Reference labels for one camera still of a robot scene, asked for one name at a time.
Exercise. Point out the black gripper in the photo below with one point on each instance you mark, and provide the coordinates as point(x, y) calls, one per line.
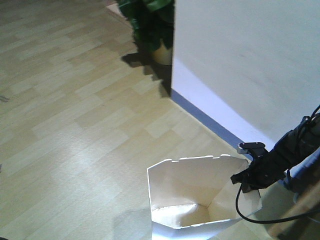
point(261, 173)

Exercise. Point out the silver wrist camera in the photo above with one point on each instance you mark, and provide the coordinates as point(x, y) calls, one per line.
point(254, 149)

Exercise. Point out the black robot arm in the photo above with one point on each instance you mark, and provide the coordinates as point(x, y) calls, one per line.
point(297, 144)

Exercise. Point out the white plastic trash bin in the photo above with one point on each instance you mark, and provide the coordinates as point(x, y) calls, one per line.
point(193, 198)

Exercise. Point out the green potted plant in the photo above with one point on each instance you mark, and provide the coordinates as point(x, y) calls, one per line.
point(152, 22)

